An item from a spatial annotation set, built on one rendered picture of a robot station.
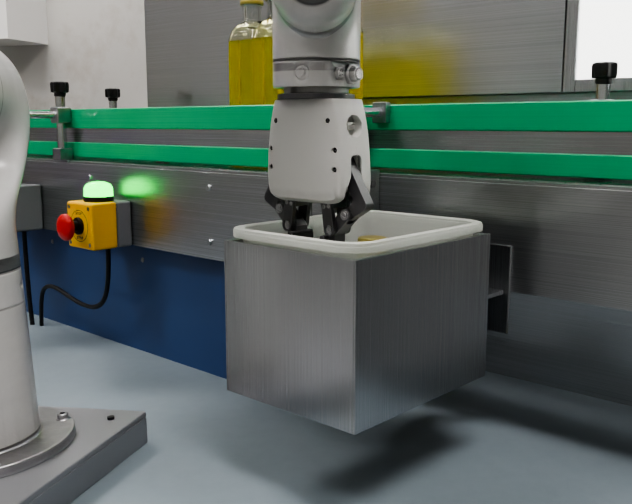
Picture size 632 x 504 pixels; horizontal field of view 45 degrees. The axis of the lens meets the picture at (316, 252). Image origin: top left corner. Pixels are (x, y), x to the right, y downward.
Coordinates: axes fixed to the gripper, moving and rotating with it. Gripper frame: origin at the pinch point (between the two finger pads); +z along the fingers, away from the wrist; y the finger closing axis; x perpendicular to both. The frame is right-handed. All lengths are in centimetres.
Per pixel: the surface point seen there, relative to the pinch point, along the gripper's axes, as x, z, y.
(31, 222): -10, 5, 76
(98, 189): -8, -3, 50
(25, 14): -143, -65, 322
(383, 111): -21.7, -14.1, 8.2
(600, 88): -31.2, -16.6, -15.2
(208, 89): -43, -19, 66
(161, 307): -14.0, 15.5, 44.5
